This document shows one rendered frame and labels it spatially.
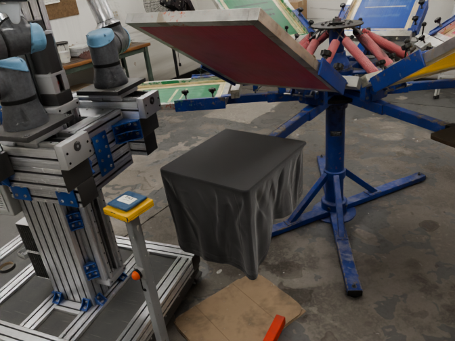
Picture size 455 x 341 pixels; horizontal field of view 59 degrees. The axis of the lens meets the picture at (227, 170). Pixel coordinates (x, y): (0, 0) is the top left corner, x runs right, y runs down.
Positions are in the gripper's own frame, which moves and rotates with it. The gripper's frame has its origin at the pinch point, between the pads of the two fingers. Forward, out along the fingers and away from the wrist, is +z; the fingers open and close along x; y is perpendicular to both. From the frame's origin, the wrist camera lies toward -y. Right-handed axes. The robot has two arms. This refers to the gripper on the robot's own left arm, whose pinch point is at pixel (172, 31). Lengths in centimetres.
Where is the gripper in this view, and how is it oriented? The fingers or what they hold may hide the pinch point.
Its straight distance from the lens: 179.9
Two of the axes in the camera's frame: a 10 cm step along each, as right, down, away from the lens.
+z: -2.2, 9.8, 0.1
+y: -5.5, -1.1, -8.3
